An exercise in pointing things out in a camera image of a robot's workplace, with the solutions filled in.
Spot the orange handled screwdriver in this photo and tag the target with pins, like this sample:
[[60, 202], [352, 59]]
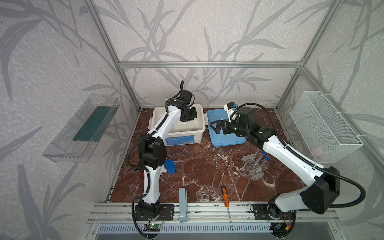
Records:
[[227, 205]]

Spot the white wire mesh basket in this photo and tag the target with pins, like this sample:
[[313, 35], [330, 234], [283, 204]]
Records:
[[325, 131]]

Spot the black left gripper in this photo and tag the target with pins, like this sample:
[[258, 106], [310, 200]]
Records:
[[190, 113]]

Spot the clear test tube rack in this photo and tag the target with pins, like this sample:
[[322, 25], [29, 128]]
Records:
[[249, 162]]

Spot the blue plastic bin lid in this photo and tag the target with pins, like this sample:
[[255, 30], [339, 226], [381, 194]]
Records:
[[221, 140]]

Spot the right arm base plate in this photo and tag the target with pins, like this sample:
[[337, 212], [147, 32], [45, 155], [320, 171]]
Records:
[[264, 212]]

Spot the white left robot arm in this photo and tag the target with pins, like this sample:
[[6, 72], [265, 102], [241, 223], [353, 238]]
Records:
[[149, 154]]

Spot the grey teal bar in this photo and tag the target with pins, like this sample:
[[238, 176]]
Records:
[[183, 205]]

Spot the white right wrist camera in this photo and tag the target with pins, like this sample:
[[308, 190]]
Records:
[[232, 111]]

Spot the white plastic storage bin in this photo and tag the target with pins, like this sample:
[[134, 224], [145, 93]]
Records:
[[174, 132]]

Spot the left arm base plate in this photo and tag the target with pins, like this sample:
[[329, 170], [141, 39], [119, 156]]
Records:
[[163, 211]]

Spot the clear wall shelf green mat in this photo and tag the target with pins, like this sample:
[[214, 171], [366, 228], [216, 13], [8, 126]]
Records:
[[79, 138]]

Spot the green circuit board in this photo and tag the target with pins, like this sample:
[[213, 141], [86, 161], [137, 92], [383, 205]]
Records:
[[152, 227]]

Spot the wooden handled blue brush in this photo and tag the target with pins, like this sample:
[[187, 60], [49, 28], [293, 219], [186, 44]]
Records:
[[170, 166]]

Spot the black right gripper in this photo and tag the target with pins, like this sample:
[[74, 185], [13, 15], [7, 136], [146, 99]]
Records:
[[224, 126]]

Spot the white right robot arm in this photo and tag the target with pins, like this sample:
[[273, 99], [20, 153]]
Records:
[[322, 184]]

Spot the blue capped test tube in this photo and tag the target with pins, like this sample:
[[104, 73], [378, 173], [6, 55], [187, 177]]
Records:
[[256, 163], [261, 164]]

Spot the aluminium frame profile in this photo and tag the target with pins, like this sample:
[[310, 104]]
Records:
[[299, 66]]

